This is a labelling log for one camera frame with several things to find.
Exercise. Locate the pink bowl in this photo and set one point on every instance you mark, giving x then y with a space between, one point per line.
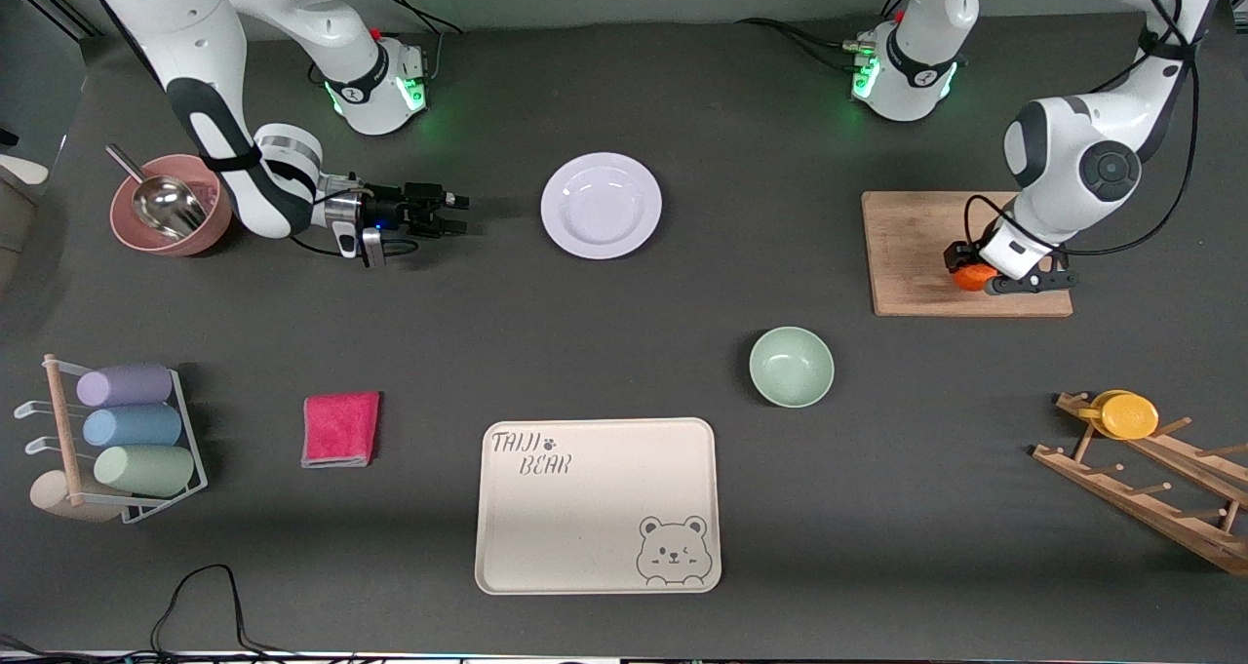
210 230

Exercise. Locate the beige cup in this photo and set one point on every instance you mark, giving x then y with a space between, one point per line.
49 496

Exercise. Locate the pale green bowl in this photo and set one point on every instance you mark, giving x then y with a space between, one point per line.
792 367

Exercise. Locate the yellow cup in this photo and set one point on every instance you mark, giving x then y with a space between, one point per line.
1129 416

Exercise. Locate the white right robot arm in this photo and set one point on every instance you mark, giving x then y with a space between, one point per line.
195 59

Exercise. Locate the wooden cutting board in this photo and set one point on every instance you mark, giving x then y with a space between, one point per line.
907 245

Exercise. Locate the white round plate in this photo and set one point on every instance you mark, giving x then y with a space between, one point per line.
602 206

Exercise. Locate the cream bear print tray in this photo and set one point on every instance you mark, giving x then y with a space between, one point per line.
585 518

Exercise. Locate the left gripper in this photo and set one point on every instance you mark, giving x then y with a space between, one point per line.
956 254

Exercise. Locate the green cup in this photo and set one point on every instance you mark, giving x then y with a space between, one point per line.
144 470

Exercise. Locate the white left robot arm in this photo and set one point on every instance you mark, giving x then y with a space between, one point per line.
1082 157

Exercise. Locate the pink folded cloth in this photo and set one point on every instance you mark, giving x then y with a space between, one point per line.
341 428

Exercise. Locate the orange fruit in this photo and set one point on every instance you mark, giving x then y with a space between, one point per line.
969 279

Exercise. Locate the metal scoop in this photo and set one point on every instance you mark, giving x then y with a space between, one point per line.
171 206

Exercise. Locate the purple cup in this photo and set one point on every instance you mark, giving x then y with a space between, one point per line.
125 385

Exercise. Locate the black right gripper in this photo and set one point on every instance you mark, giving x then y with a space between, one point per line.
392 206

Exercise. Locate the blue cup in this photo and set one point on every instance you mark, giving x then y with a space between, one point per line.
132 426

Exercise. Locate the wooden peg drying rack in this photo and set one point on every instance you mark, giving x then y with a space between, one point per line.
1150 493

